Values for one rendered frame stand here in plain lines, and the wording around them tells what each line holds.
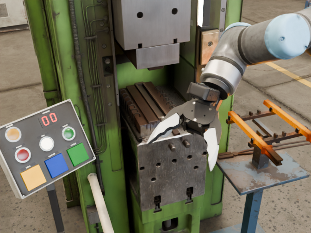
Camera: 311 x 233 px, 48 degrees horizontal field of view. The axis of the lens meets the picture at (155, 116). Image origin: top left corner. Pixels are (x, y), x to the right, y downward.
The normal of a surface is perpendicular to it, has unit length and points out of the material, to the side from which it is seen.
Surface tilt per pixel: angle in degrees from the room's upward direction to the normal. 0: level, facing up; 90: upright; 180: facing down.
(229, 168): 0
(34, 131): 60
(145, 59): 90
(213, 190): 90
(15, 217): 0
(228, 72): 49
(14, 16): 90
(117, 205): 90
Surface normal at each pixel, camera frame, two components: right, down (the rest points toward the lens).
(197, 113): -0.18, -0.44
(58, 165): 0.59, -0.11
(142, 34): 0.33, 0.48
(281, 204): -0.02, -0.85
